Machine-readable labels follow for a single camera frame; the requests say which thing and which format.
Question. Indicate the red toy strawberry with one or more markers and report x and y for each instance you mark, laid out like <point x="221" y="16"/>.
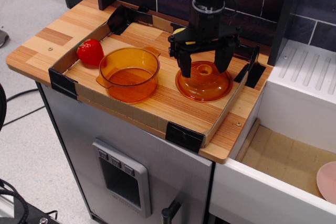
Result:
<point x="90" y="52"/>

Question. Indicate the black upright post right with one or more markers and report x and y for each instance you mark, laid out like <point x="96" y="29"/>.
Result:
<point x="283" y="30"/>

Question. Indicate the yellow toy potato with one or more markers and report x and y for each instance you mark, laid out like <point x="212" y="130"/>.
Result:
<point x="180" y="30"/>

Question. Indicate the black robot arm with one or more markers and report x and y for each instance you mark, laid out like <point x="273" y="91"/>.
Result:
<point x="205" y="32"/>

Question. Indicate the black oven handle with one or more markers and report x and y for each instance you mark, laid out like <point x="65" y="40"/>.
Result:
<point x="167" y="214"/>

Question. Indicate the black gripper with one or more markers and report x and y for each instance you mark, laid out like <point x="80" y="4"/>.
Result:
<point x="206" y="29"/>

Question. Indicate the cardboard fence with black tape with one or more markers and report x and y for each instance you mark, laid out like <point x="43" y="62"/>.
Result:
<point x="208" y="128"/>

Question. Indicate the orange transparent pot lid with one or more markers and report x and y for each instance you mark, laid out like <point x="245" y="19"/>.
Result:
<point x="205" y="84"/>

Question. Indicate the orange transparent plastic pot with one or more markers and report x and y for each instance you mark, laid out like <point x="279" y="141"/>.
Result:
<point x="130" y="74"/>

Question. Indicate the white toy sink unit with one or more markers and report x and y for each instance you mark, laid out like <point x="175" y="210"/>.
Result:
<point x="271" y="176"/>

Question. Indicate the pink plate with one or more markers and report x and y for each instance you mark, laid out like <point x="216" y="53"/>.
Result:
<point x="326" y="181"/>

